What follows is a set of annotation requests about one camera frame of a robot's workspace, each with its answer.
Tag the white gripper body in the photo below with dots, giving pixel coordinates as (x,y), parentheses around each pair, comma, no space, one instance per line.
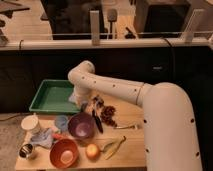
(80,100)

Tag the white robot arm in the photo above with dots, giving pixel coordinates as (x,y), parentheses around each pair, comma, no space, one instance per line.
(170,134)

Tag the green plastic tray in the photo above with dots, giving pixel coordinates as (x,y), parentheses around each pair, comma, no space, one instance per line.
(52,96)

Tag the purple bowl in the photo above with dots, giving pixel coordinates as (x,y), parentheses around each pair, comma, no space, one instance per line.
(81,125)

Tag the orange carrot toy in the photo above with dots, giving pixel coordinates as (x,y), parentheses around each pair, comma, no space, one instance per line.
(59,136)

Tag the wooden table board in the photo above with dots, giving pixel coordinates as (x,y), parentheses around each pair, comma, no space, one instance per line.
(130,156)

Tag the light blue cloth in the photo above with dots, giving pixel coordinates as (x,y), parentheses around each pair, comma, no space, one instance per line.
(43,139)

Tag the white cup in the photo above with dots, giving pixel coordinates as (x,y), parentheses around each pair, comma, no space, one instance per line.
(31,124)

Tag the yellow apple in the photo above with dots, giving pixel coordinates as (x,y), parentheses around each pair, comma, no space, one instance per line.
(92,151)

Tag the orange bowl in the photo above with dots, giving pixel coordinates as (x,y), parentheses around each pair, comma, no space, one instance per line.
(64,153)

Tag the small metal cup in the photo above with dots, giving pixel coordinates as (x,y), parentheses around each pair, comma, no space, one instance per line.
(27,151)

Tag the black handled utensil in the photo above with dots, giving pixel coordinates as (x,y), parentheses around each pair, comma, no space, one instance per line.
(96,100)

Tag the white rail barrier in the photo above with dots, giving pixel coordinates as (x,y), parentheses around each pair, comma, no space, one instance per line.
(97,43)

